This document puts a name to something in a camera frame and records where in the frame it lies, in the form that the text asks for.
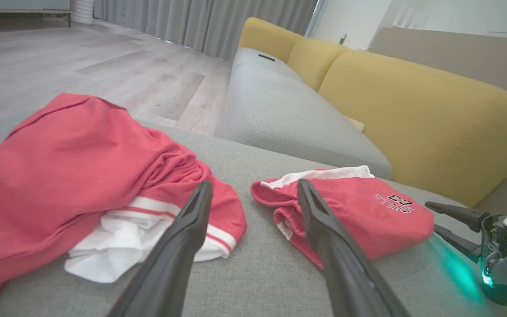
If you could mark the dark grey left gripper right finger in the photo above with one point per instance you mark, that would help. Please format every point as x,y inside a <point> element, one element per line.
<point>346,273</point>

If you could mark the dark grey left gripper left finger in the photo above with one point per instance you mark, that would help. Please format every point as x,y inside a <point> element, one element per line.
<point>170,264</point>

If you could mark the red white-striped shorts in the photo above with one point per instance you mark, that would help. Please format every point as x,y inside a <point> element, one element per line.
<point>368,220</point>

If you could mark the red white basketball jersey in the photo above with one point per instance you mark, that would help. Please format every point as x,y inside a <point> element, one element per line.
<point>60,176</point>

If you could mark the wide grey sofa chaise cushion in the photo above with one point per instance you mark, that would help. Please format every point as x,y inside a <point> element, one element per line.
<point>258,281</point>

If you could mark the large yellow sofa back cushion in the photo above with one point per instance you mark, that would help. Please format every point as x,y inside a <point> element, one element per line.
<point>434,123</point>

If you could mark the grey sofa seat cushion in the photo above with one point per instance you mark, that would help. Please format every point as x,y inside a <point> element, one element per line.
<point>258,66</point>
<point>288,119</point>

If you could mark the black remote control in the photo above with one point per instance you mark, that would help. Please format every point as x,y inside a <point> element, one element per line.
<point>266,57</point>

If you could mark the grey pleated curtain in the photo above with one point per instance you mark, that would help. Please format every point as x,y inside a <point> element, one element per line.
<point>200,22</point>

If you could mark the white ribbed cylinder bin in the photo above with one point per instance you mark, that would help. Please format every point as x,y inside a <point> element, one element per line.
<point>82,11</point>

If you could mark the grey low cabinet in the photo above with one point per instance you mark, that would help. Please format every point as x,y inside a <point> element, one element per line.
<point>16,6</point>

